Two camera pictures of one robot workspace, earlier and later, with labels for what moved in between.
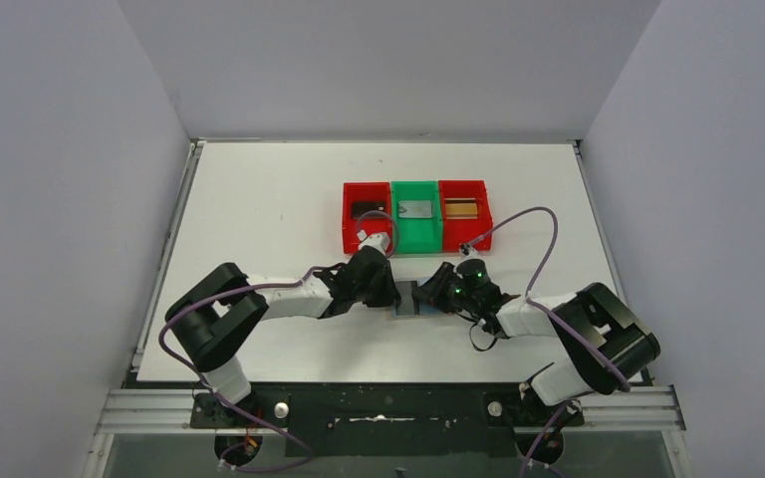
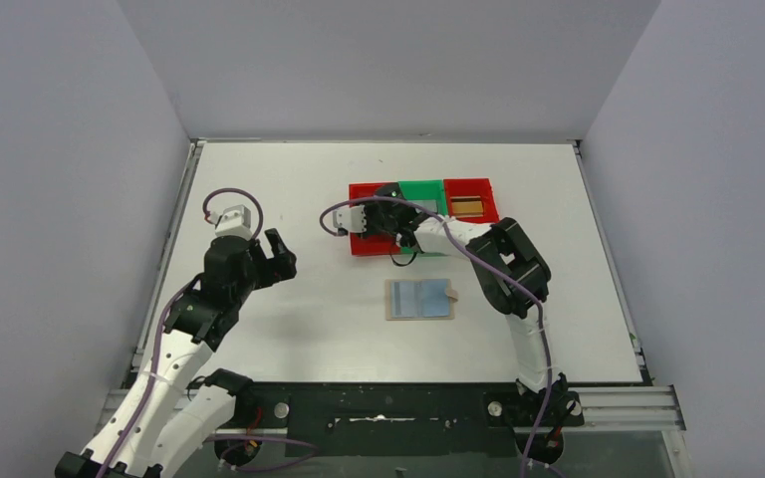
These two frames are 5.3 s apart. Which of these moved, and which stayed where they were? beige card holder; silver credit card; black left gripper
Moved: black left gripper
Stayed: silver credit card; beige card holder
